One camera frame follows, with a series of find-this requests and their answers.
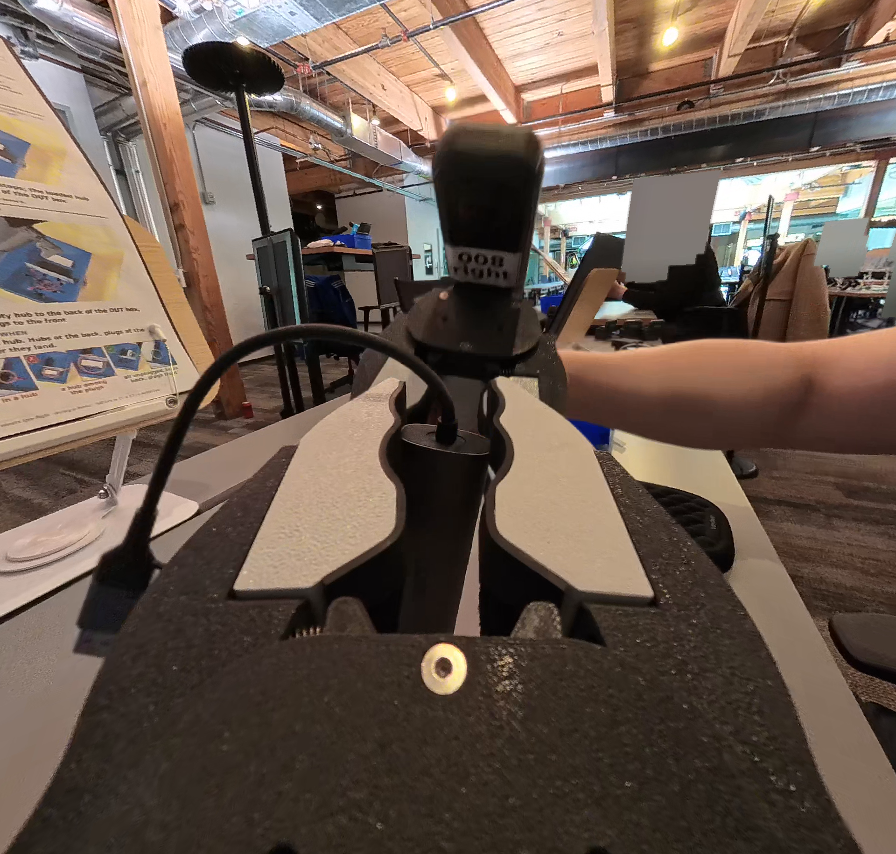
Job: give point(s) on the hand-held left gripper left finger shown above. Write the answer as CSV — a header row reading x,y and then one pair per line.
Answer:
x,y
329,511

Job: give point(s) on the beige coat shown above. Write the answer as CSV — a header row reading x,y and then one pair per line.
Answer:
x,y
791,294

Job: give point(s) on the blue plastic bin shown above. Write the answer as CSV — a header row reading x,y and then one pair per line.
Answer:
x,y
350,241
591,434

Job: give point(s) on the black desk frame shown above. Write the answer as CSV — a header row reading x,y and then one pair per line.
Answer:
x,y
280,280

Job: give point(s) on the dark grey usb hub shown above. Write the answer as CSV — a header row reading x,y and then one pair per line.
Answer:
x,y
437,518

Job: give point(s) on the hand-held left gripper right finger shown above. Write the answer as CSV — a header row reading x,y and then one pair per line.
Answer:
x,y
560,511

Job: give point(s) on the wooden far table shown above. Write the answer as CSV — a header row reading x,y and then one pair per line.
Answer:
x,y
329,251

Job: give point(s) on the black pedestal panel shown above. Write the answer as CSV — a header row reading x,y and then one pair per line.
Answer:
x,y
413,297

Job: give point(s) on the black office chair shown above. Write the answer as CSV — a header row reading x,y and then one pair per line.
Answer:
x,y
392,273
329,308

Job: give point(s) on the black textured cushion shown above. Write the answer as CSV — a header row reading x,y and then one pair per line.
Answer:
x,y
693,525

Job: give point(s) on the person's right forearm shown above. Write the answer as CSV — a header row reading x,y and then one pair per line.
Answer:
x,y
735,399

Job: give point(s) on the white stand with wooden board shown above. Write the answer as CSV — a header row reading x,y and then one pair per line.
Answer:
x,y
595,301
168,294

